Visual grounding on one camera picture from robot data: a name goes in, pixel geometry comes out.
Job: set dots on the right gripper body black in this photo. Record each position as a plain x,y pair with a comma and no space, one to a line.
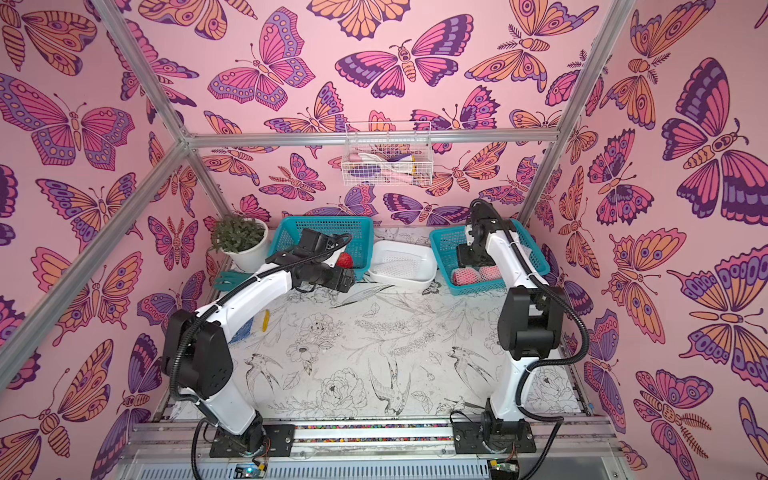
472,257

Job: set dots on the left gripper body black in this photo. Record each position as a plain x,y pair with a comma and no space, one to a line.
331,278

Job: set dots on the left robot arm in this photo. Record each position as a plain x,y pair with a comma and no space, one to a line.
197,358

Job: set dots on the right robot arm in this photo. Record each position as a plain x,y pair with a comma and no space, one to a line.
530,322

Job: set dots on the left teal plastic basket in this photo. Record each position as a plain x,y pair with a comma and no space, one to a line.
360,228

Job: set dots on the teal plastic basket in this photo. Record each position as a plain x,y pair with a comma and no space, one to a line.
444,243
360,228

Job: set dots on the right teal plastic basket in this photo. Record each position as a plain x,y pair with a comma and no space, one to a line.
444,243

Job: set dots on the potted green plant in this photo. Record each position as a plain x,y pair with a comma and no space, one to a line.
244,240

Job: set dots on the green garden glove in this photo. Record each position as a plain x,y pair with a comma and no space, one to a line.
232,280

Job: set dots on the blue dotted work glove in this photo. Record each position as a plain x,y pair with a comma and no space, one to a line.
243,332

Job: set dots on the white plastic tray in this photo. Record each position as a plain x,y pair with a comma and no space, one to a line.
429,265

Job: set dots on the white wire wall basket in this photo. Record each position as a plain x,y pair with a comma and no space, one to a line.
382,152

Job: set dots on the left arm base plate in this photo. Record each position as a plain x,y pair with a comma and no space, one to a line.
265,440

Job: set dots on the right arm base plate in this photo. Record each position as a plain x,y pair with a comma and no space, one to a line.
492,438

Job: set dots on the aluminium front rail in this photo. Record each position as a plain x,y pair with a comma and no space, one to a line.
416,448

